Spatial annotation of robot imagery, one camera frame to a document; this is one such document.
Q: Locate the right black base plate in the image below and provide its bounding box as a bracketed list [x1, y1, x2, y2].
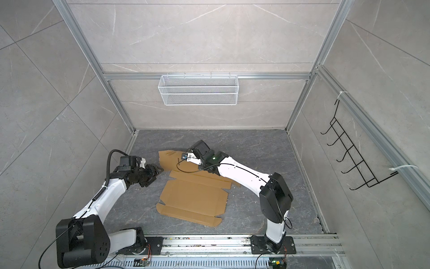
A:
[250, 235, 297, 254]

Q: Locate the white wire mesh basket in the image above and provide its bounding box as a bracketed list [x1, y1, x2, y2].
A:
[158, 75, 240, 106]

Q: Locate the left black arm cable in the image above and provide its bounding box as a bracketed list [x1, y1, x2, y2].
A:
[37, 149, 130, 269]

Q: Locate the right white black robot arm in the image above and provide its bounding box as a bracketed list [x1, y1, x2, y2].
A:
[199, 152, 293, 252]

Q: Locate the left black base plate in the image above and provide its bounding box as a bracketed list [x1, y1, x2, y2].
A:
[117, 236, 163, 256]

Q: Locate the white cable duct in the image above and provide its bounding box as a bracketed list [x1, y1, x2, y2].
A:
[83, 257, 271, 269]

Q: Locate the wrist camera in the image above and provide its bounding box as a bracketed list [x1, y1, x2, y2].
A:
[181, 140, 210, 161]
[118, 155, 146, 171]

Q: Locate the aluminium mounting rail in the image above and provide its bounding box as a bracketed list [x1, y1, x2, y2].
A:
[65, 233, 347, 258]

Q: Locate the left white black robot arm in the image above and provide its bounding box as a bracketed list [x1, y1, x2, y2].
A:
[56, 164, 163, 269]

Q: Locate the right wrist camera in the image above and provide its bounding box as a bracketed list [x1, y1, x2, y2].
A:
[181, 140, 210, 161]

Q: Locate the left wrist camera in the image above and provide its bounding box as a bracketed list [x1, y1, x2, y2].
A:
[118, 155, 146, 171]

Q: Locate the brown cardboard box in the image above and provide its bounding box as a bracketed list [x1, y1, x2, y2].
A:
[156, 150, 241, 227]

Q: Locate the black wire hook rack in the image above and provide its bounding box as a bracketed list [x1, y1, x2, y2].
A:
[320, 100, 399, 191]

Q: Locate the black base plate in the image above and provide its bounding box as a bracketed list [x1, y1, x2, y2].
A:
[250, 235, 297, 254]
[117, 236, 163, 256]

